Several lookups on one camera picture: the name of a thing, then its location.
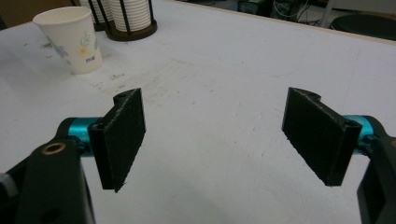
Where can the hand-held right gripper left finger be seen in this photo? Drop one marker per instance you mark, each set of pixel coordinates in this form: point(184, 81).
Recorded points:
point(121, 140)

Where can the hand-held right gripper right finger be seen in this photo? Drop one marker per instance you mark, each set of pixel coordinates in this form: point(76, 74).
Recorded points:
point(320, 137)

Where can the single floral paper cup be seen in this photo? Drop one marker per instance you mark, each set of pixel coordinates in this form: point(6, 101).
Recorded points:
point(71, 37)

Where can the stack of floral paper cups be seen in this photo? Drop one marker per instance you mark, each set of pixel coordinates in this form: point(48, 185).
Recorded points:
point(134, 15)
point(99, 11)

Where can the black round seat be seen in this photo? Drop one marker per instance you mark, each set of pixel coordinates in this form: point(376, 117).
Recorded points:
point(364, 26)

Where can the white table leg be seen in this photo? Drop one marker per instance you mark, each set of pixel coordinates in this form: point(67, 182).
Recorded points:
point(327, 12)

